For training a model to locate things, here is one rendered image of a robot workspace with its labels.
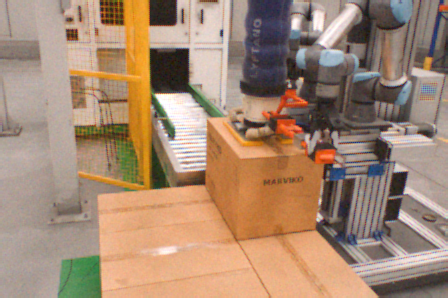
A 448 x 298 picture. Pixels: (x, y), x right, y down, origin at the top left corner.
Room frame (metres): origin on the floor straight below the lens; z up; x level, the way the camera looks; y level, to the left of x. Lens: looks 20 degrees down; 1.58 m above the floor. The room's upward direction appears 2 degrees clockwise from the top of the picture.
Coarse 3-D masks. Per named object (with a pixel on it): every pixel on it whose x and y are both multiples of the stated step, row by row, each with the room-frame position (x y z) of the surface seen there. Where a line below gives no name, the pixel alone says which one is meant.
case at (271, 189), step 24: (216, 120) 2.12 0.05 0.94; (216, 144) 1.96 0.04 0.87; (240, 144) 1.76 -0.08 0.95; (264, 144) 1.77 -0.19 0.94; (288, 144) 1.79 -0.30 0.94; (216, 168) 1.94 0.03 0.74; (240, 168) 1.59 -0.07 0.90; (264, 168) 1.62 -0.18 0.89; (288, 168) 1.65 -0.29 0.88; (312, 168) 1.69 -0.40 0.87; (216, 192) 1.93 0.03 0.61; (240, 192) 1.59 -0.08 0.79; (264, 192) 1.62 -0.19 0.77; (288, 192) 1.66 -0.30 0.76; (312, 192) 1.69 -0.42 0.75; (240, 216) 1.59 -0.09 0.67; (264, 216) 1.63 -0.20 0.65; (288, 216) 1.66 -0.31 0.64; (312, 216) 1.70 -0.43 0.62
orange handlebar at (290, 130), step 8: (288, 96) 2.24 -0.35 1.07; (296, 96) 2.17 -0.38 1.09; (288, 104) 2.01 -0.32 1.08; (296, 104) 2.02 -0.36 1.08; (304, 104) 2.04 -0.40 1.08; (264, 112) 1.83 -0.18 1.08; (272, 112) 1.84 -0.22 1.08; (280, 128) 1.64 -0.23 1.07; (288, 128) 1.58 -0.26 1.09; (296, 128) 1.59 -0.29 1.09; (288, 136) 1.56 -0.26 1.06; (304, 144) 1.43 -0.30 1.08; (328, 160) 1.31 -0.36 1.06
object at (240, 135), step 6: (240, 120) 1.98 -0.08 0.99; (228, 126) 1.97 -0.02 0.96; (234, 126) 1.96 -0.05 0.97; (234, 132) 1.88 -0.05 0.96; (240, 132) 1.87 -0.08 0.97; (240, 138) 1.79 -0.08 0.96; (246, 138) 1.78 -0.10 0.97; (258, 138) 1.80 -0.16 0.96; (246, 144) 1.74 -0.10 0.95; (252, 144) 1.75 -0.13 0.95; (258, 144) 1.75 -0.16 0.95
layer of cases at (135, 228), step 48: (144, 192) 2.02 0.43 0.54; (192, 192) 2.05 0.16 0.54; (144, 240) 1.56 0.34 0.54; (192, 240) 1.57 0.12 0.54; (240, 240) 1.59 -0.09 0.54; (288, 240) 1.61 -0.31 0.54; (144, 288) 1.24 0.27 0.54; (192, 288) 1.25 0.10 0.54; (240, 288) 1.26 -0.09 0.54; (288, 288) 1.27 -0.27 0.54; (336, 288) 1.29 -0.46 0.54
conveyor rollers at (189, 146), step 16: (160, 96) 4.26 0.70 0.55; (176, 96) 4.30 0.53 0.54; (192, 96) 4.29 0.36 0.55; (176, 112) 3.67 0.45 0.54; (192, 112) 3.71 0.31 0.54; (208, 112) 3.68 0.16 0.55; (176, 128) 3.21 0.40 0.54; (192, 128) 3.18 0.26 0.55; (176, 144) 2.84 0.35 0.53; (192, 144) 2.81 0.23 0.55; (192, 160) 2.52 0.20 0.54
